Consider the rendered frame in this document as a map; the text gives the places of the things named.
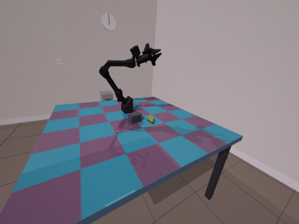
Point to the thin gold coin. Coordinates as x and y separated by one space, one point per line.
150 118

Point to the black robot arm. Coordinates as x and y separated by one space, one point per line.
130 63

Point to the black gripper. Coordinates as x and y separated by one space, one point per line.
148 56

